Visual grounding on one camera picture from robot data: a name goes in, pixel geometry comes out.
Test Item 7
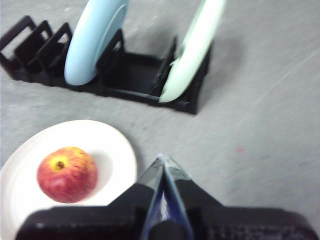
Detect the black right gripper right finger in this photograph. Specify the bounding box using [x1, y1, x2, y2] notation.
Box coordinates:
[162, 156, 318, 240]

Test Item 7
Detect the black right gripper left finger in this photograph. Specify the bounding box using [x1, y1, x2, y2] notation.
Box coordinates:
[15, 156, 164, 240]

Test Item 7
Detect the red apple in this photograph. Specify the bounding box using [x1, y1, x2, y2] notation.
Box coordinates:
[36, 146, 98, 204]

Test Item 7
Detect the cream plate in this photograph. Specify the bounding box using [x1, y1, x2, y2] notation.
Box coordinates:
[0, 119, 138, 240]

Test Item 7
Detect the black plate rack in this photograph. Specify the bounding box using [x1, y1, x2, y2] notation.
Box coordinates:
[0, 14, 214, 116]

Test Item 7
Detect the blue plate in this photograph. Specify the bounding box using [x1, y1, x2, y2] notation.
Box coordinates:
[64, 0, 130, 86]

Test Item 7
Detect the green plate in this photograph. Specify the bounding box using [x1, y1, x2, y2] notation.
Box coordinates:
[158, 0, 227, 104]

